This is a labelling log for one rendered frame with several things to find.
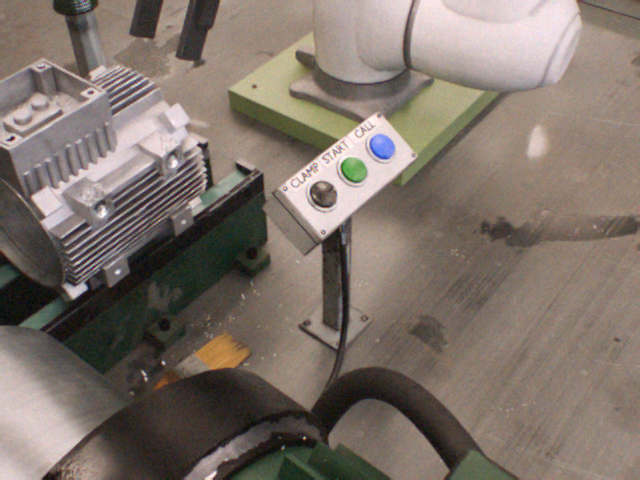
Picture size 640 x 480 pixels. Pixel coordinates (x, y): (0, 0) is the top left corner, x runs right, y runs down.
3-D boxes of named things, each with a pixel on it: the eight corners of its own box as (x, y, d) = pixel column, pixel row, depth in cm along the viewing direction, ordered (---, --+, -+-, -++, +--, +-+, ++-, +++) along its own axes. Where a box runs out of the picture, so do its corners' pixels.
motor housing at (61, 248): (90, 328, 91) (49, 197, 78) (-18, 252, 100) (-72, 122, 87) (216, 228, 102) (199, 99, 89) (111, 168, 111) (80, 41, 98)
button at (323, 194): (318, 218, 85) (325, 211, 83) (299, 196, 85) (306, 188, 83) (337, 203, 86) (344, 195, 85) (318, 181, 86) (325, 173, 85)
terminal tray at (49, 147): (30, 208, 82) (10, 151, 77) (-36, 166, 87) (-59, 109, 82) (122, 149, 89) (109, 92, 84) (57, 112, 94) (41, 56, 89)
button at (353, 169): (348, 193, 87) (356, 186, 86) (330, 171, 88) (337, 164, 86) (366, 178, 89) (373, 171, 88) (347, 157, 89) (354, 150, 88)
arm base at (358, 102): (330, 39, 150) (330, 11, 146) (437, 79, 140) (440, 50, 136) (266, 86, 139) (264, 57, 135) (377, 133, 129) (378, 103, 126)
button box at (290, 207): (303, 258, 87) (324, 239, 82) (259, 207, 87) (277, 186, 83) (398, 176, 96) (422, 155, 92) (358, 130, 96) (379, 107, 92)
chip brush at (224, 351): (116, 460, 93) (115, 456, 93) (91, 433, 96) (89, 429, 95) (254, 353, 104) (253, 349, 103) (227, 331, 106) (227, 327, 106)
